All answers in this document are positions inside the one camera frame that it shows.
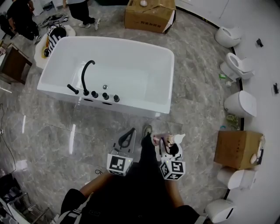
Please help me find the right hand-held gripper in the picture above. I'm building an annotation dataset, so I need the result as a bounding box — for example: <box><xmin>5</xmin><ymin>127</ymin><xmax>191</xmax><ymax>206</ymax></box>
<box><xmin>159</xmin><ymin>137</ymin><xmax>187</xmax><ymax>181</ymax></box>

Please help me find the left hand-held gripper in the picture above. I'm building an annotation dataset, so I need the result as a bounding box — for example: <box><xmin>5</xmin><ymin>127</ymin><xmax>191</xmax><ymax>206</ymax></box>
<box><xmin>106</xmin><ymin>128</ymin><xmax>137</xmax><ymax>177</ymax></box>

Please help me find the pink pump bottle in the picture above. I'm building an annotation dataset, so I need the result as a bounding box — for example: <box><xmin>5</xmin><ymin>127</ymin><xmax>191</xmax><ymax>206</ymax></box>
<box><xmin>152</xmin><ymin>133</ymin><xmax>186</xmax><ymax>148</ymax></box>

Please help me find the white bathtub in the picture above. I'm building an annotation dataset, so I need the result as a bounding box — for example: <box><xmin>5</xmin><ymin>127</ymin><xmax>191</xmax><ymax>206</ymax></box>
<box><xmin>36</xmin><ymin>36</ymin><xmax>175</xmax><ymax>119</ymax></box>

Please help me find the person's right forearm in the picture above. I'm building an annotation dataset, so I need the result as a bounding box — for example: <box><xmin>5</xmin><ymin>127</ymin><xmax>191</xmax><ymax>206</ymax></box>
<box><xmin>164</xmin><ymin>178</ymin><xmax>187</xmax><ymax>208</ymax></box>

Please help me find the person's left forearm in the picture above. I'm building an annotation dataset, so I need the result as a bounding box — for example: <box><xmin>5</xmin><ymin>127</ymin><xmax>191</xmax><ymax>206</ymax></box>
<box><xmin>79</xmin><ymin>171</ymin><xmax>115</xmax><ymax>198</ymax></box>

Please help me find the person's grey shoe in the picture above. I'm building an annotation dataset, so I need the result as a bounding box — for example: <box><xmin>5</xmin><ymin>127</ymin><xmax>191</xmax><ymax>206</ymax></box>
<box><xmin>141</xmin><ymin>124</ymin><xmax>153</xmax><ymax>139</ymax></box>

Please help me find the person's black clothing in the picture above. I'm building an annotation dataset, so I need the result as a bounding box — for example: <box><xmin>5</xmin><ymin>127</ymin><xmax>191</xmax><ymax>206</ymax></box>
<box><xmin>59</xmin><ymin>131</ymin><xmax>201</xmax><ymax>224</ymax></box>

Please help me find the small cardboard box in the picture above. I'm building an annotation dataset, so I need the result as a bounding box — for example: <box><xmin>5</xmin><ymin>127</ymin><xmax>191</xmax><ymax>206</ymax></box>
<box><xmin>213</xmin><ymin>130</ymin><xmax>266</xmax><ymax>171</ymax></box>

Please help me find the black hand shower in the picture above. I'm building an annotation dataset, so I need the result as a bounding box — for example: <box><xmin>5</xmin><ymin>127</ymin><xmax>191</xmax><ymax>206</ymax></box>
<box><xmin>66</xmin><ymin>84</ymin><xmax>80</xmax><ymax>95</ymax></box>

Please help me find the black curved faucet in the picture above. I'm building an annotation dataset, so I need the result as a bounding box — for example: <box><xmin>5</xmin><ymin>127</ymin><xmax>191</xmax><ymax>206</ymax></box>
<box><xmin>81</xmin><ymin>60</ymin><xmax>96</xmax><ymax>96</ymax></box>

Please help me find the white toilet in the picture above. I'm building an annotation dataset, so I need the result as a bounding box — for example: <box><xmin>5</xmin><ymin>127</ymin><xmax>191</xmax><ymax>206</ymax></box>
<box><xmin>219</xmin><ymin>52</ymin><xmax>256</xmax><ymax>82</ymax></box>
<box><xmin>227</xmin><ymin>169</ymin><xmax>257</xmax><ymax>191</ymax></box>
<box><xmin>214</xmin><ymin>26</ymin><xmax>242</xmax><ymax>49</ymax></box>
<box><xmin>223</xmin><ymin>90</ymin><xmax>258</xmax><ymax>119</ymax></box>
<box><xmin>204</xmin><ymin>198</ymin><xmax>237</xmax><ymax>224</ymax></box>

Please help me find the white round stool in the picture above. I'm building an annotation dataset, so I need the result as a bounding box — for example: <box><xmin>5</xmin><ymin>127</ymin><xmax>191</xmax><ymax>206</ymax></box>
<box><xmin>34</xmin><ymin>24</ymin><xmax>76</xmax><ymax>69</ymax></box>

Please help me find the large cardboard box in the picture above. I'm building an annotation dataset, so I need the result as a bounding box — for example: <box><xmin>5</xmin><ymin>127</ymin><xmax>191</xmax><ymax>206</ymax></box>
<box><xmin>124</xmin><ymin>0</ymin><xmax>177</xmax><ymax>34</ymax></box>

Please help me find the black white striped cloth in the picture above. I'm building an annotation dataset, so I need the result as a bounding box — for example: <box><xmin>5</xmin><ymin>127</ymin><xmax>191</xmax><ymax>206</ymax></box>
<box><xmin>43</xmin><ymin>25</ymin><xmax>67</xmax><ymax>58</ymax></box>

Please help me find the black equipment bag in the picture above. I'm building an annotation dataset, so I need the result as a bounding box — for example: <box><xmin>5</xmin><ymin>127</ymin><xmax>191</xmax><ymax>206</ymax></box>
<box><xmin>0</xmin><ymin>172</ymin><xmax>23</xmax><ymax>202</ymax></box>

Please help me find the brown wooden cabinet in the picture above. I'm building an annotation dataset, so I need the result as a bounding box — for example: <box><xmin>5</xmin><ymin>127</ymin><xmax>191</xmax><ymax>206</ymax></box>
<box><xmin>0</xmin><ymin>43</ymin><xmax>33</xmax><ymax>85</ymax></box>

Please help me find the striped bag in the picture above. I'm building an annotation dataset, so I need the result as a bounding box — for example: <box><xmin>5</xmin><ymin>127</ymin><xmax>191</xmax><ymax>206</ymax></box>
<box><xmin>39</xmin><ymin>13</ymin><xmax>70</xmax><ymax>28</ymax></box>

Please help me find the green white rope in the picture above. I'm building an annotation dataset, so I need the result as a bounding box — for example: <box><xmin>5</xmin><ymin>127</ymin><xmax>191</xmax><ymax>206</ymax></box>
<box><xmin>225</xmin><ymin>114</ymin><xmax>239</xmax><ymax>130</ymax></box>

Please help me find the metal wire rack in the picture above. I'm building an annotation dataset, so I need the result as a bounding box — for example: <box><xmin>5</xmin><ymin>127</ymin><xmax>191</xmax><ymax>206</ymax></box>
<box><xmin>6</xmin><ymin>192</ymin><xmax>51</xmax><ymax>224</ymax></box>

